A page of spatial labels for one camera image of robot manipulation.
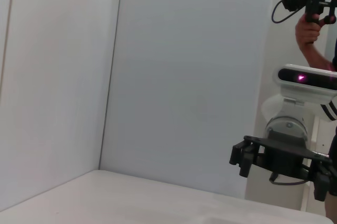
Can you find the person in dark clothes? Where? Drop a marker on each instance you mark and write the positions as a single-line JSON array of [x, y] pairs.
[[333, 145]]

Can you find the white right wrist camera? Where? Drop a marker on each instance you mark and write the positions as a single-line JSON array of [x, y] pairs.
[[289, 74]]

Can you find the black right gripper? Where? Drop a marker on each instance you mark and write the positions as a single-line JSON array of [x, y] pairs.
[[284, 155]]

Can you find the person right hand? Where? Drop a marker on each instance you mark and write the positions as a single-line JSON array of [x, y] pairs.
[[306, 32]]

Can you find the black handheld teleoperation controller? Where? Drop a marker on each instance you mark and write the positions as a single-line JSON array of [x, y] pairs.
[[313, 0]]

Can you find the person right forearm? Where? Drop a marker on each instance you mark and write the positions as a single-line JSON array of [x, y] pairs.
[[316, 55]]

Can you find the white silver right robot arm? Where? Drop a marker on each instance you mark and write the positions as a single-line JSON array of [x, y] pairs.
[[287, 125]]

